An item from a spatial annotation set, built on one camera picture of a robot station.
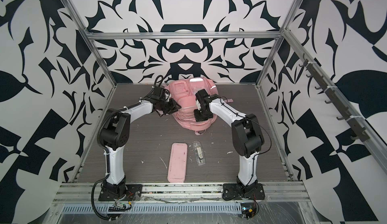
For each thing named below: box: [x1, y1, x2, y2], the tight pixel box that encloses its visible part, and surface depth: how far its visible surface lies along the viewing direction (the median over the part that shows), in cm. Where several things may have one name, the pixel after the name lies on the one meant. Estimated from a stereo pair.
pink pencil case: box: [167, 142, 188, 183], surface depth 83 cm
